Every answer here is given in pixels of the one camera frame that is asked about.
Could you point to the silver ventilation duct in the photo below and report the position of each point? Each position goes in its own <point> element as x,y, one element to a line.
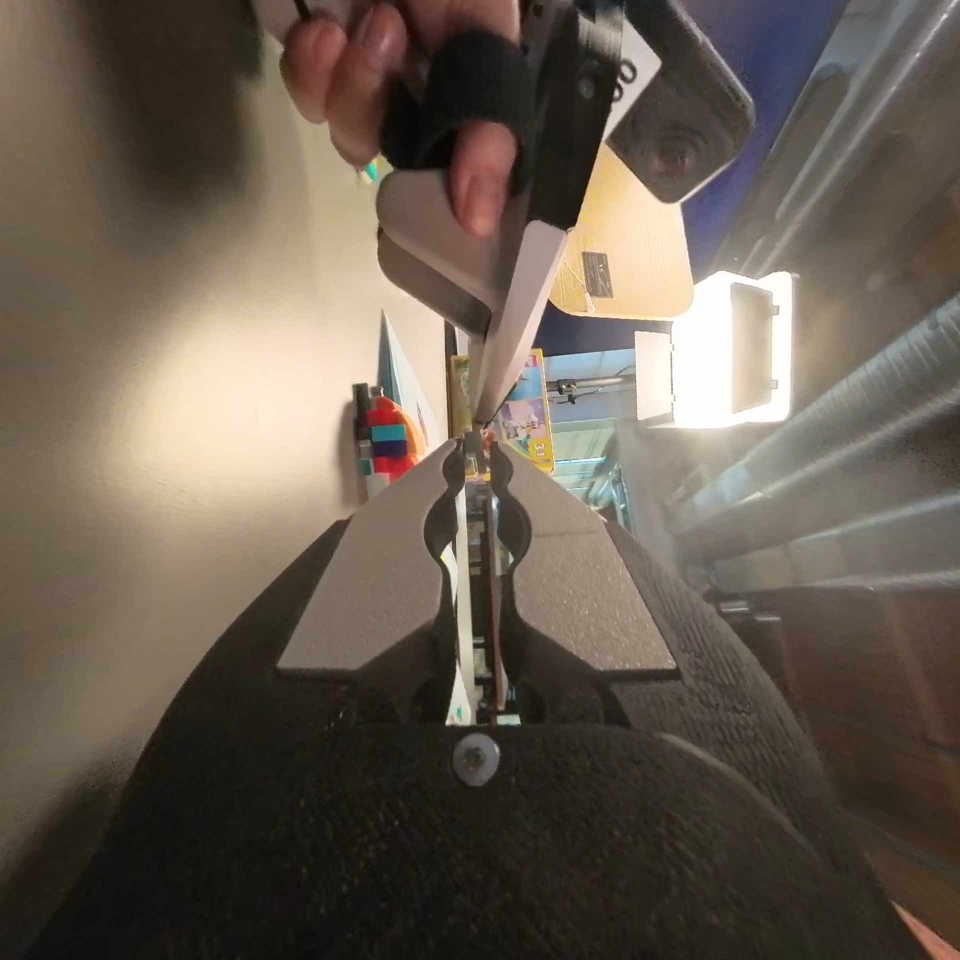
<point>840,420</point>

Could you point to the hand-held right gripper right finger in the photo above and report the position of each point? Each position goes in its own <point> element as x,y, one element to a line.
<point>592,600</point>

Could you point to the person's left hand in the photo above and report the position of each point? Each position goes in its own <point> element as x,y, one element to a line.
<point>352,67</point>

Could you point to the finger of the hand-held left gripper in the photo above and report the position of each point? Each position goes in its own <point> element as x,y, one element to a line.
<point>525,285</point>

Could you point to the yellow lego set box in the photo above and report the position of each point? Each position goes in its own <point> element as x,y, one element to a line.
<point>525,420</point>

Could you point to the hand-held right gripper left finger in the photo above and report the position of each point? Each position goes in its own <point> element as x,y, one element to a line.
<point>360,592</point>

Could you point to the open light blue instruction booklet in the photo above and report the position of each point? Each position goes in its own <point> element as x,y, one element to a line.
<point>401,375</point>

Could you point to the colourful lego fish model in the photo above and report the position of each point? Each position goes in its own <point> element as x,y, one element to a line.
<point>386,442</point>

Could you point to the small orange green lego assembly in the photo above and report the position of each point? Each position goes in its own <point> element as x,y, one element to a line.
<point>476,454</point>

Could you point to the bright white ceiling light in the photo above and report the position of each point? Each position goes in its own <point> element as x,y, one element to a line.
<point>720,352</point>

